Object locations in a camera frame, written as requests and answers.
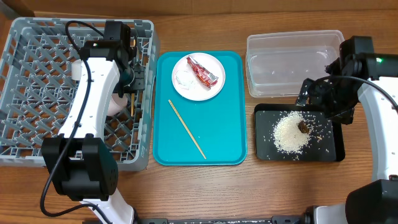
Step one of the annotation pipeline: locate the teal plastic serving tray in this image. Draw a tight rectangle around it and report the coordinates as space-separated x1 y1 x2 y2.
153 51 248 166

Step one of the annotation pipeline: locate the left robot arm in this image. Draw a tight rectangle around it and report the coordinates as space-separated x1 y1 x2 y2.
40 21 139 223

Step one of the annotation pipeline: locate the cardboard backdrop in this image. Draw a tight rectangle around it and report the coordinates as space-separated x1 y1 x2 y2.
1 0 397 18

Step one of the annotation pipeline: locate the white rice pile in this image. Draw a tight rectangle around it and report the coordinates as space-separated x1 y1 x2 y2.
262 110 332 160

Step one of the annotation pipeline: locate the crumpled white tissue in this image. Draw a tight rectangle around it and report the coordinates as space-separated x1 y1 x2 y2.
175 70 197 90

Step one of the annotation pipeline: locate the grey plastic dishwasher rack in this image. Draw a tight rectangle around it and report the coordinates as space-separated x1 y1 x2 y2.
1 17 160 171

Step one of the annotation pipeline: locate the wooden chopstick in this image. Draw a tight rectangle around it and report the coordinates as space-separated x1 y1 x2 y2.
168 100 207 160
130 37 137 118

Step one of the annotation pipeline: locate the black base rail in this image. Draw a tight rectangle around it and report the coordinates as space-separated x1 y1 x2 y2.
134 213 314 224

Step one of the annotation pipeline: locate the clear plastic bin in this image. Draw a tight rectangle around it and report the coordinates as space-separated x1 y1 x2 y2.
246 30 345 98

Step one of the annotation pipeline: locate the pink bowl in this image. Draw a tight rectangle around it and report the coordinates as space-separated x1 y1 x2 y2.
106 93 128 116

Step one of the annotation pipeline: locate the grey-green bowl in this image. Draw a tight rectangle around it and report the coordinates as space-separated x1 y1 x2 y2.
71 59 82 81

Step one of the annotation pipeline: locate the black waste tray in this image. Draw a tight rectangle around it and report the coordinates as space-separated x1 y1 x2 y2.
254 103 346 162

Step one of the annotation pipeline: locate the white round plate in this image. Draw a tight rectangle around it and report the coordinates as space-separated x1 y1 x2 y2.
172 52 226 101

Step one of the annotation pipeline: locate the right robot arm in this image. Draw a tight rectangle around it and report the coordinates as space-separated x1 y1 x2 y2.
296 36 397 224

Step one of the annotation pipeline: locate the red snack wrapper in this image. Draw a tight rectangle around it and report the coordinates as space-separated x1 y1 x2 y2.
187 56 218 89

